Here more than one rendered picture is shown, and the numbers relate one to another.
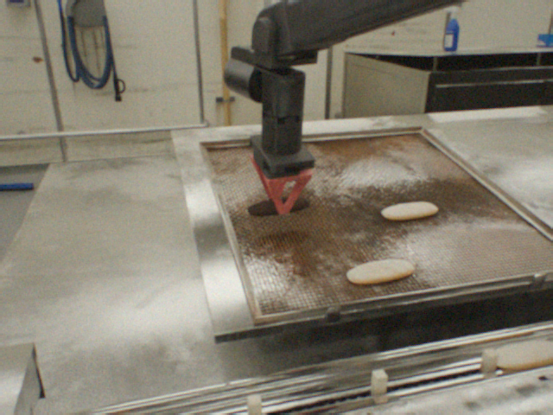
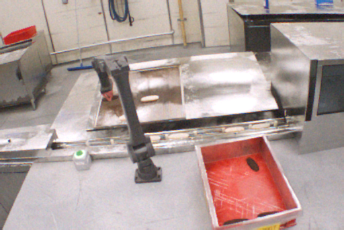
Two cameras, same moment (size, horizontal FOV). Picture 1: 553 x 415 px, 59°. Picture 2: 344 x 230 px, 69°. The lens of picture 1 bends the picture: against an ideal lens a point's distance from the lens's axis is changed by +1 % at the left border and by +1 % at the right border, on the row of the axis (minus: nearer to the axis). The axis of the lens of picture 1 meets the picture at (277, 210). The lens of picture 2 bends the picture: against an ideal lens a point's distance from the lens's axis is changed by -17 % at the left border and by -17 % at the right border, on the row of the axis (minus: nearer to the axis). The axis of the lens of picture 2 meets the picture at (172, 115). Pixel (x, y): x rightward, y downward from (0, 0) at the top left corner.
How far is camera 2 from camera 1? 1.14 m
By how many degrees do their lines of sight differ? 20
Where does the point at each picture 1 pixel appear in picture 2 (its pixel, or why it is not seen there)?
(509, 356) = not seen: hidden behind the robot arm
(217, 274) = (91, 116)
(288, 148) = (105, 86)
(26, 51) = (95, 11)
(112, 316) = (76, 124)
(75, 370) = (66, 135)
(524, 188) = (194, 90)
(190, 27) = not seen: outside the picture
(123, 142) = (135, 42)
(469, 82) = (264, 25)
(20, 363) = (52, 132)
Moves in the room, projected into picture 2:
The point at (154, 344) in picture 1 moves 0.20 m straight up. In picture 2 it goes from (80, 131) to (71, 102)
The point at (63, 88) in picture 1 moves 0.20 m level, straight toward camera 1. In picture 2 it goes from (109, 23) to (109, 25)
